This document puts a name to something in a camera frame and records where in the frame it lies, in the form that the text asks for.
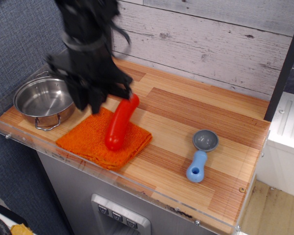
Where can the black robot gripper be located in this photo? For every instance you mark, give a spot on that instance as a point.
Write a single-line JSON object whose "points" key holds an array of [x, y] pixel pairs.
{"points": [[94, 70]]}

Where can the orange cloth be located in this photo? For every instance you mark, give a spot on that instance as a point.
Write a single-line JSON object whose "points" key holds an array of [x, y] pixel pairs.
{"points": [[88, 141]]}

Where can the red toy hot dog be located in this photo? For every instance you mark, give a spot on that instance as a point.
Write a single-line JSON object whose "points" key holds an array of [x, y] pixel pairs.
{"points": [[117, 127]]}

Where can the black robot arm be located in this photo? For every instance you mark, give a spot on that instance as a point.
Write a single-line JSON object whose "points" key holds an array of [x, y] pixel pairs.
{"points": [[88, 24]]}

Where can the stainless steel pot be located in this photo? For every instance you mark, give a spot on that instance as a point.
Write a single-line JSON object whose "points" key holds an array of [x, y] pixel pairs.
{"points": [[44, 101]]}

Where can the grey toy fridge cabinet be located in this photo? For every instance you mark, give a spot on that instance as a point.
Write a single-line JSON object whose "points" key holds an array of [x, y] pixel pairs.
{"points": [[74, 189]]}

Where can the clear acrylic edge guard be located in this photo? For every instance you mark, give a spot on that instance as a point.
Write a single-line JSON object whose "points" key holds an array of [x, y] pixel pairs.
{"points": [[225, 93]]}

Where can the blue grey ice cream scoop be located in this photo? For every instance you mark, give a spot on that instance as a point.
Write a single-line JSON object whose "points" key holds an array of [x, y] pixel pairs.
{"points": [[204, 141]]}

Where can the silver dispenser button panel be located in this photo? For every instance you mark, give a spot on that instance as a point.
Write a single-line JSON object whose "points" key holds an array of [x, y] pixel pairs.
{"points": [[114, 219]]}

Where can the yellow tape piece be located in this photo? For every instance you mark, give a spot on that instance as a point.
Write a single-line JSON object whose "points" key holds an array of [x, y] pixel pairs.
{"points": [[21, 229]]}

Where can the white ridged cabinet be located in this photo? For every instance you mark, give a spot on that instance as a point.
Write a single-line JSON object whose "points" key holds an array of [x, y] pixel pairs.
{"points": [[275, 166]]}

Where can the black vertical post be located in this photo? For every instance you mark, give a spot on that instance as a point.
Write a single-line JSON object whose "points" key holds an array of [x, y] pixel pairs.
{"points": [[281, 83]]}

